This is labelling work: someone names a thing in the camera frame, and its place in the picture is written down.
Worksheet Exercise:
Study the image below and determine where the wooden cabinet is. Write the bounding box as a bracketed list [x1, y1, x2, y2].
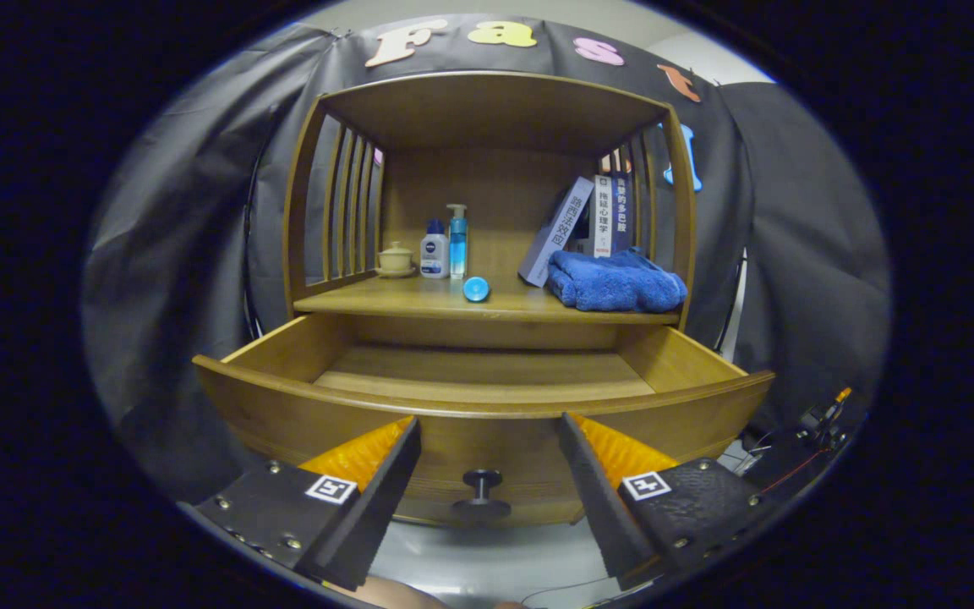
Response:
[282, 71, 699, 335]

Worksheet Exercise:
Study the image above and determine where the beige lidded teacup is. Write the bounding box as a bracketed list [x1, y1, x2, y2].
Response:
[375, 241, 417, 278]

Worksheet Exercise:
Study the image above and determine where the wooden countertop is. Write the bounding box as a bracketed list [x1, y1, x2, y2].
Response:
[293, 272, 681, 326]

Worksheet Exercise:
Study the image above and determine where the black backdrop cloth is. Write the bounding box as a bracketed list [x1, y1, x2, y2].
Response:
[81, 13, 892, 500]

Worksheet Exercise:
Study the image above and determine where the wooden drawer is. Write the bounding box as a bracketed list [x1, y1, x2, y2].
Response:
[193, 315, 775, 527]

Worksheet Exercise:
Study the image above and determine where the white spine book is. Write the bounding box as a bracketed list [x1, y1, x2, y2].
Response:
[593, 174, 615, 258]

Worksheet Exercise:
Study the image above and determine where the dark blue spine book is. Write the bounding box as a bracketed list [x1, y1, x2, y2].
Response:
[611, 173, 633, 255]

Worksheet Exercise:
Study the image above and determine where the blue pump bottle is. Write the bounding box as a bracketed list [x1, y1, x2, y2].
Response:
[446, 203, 469, 280]

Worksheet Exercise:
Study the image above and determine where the black and orange tool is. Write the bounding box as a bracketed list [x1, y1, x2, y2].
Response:
[796, 387, 856, 453]

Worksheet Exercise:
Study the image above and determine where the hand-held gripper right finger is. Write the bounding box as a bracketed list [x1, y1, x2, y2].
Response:
[556, 411, 784, 591]

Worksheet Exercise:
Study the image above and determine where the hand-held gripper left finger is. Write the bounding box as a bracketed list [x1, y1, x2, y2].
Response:
[191, 414, 423, 593]

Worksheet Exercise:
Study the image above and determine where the person's leg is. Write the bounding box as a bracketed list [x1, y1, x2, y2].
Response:
[331, 575, 454, 609]

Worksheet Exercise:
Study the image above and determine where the blue towel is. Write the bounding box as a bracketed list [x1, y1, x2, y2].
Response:
[546, 247, 689, 314]

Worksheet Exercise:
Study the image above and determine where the leaning grey book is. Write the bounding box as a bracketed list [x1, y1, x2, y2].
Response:
[517, 176, 596, 288]

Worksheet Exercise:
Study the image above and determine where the white bottle with blue cap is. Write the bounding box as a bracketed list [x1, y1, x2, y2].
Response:
[419, 219, 451, 280]

